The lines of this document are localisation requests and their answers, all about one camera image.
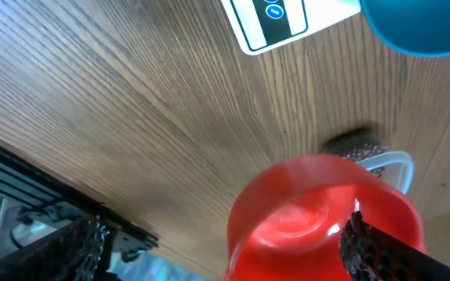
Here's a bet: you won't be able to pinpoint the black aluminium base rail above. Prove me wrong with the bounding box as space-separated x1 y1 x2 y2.
0 146 158 258

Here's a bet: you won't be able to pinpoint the red beans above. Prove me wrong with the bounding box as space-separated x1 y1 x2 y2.
344 144 388 162

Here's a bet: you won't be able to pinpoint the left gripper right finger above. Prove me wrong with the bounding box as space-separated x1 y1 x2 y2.
340 212 450 281

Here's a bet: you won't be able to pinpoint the clear plastic container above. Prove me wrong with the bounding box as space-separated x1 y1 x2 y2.
358 151 415 194

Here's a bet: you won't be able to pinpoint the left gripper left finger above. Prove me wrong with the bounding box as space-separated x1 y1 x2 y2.
0 216 109 281

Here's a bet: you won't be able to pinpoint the blue bowl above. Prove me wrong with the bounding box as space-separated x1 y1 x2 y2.
360 0 450 58

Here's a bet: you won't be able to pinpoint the orange measuring scoop blue handle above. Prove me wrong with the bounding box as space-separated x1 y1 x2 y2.
223 154 427 280

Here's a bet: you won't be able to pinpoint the white digital kitchen scale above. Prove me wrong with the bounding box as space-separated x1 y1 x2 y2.
222 0 361 55

